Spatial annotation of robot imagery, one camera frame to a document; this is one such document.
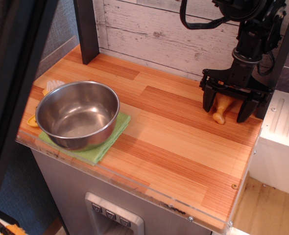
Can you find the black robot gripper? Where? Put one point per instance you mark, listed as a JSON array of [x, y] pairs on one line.
[[237, 82]]

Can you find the yellow toy chicken drumstick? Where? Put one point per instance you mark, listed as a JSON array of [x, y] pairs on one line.
[[222, 103]]

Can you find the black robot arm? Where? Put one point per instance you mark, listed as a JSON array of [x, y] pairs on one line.
[[259, 33]]

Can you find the white toy sink unit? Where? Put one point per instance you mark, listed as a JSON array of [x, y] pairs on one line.
[[270, 160]]

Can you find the clear acrylic table guard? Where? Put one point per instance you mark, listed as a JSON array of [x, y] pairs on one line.
[[200, 184]]

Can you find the green cloth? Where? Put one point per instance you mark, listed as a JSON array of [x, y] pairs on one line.
[[94, 155]]

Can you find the stainless steel bowl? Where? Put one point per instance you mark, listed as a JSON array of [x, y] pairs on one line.
[[79, 115]]

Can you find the silver dispenser panel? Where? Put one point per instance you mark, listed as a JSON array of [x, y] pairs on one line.
[[115, 215]]

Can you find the grey toy fridge cabinet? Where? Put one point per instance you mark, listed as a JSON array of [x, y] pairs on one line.
[[68, 187]]

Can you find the yellow toy brush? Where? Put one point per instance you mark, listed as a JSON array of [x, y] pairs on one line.
[[51, 85]]

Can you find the orange black object bottom left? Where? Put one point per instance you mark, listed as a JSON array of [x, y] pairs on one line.
[[10, 229]]

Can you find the dark left shelf post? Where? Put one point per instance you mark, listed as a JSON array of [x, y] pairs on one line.
[[87, 32]]

